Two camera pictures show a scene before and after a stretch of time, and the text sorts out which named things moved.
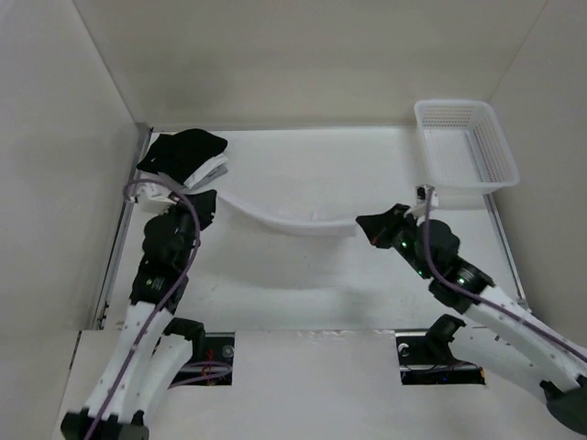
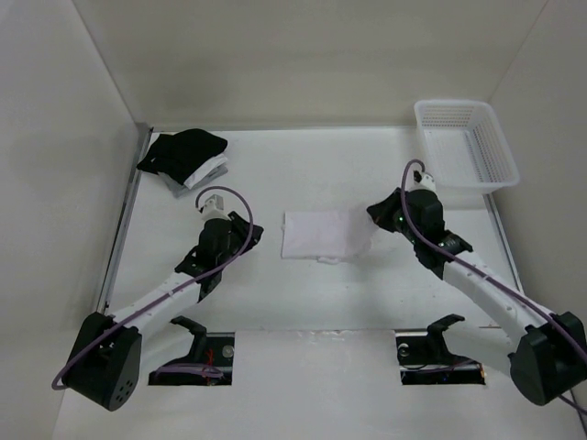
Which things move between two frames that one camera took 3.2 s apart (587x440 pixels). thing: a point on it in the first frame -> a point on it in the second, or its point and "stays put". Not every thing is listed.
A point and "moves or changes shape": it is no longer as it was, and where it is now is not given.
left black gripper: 204,205 -> 243,230
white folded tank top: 211,164 stays put
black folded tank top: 179,155 stays put
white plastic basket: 464,146 stays put
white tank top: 315,225 moves or changes shape
